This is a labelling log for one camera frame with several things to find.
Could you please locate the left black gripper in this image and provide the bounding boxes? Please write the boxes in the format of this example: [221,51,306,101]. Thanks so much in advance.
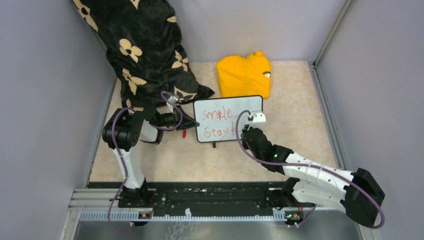
[156,104,200,131]

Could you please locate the black framed whiteboard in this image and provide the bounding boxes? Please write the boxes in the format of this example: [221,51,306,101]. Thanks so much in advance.
[193,95,263,143]

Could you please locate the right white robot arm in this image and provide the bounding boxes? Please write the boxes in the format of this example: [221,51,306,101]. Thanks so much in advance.
[239,125,386,229]

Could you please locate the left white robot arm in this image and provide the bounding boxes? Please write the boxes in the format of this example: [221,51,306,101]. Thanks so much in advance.
[102,105,200,208]

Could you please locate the folded yellow shirt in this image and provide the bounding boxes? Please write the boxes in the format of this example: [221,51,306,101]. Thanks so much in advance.
[216,51,272,99]

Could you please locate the black floral fleece blanket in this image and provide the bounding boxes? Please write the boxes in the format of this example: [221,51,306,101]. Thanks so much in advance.
[73,0,214,109]

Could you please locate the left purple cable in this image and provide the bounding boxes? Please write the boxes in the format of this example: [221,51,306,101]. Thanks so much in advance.
[106,91,184,233]

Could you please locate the purple cable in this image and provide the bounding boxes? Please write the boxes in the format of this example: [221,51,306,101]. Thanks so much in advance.
[235,110,386,230]
[106,91,184,233]

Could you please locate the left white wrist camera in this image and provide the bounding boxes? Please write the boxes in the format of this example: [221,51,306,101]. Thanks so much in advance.
[166,94,179,110]

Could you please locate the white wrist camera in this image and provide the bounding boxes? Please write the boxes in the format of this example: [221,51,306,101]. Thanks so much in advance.
[166,94,179,110]
[247,111,267,130]

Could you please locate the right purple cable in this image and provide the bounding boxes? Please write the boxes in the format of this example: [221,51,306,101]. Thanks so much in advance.
[235,110,386,230]

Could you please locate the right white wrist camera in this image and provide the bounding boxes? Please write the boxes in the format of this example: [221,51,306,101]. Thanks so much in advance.
[247,111,267,130]

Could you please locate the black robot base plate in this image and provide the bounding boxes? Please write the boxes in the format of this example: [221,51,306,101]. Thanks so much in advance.
[87,181,316,218]

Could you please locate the white slotted cable duct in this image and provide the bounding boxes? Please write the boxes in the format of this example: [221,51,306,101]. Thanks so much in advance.
[79,208,288,223]

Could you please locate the right aluminium frame rail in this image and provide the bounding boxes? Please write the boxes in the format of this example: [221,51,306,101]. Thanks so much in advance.
[308,0,379,240]

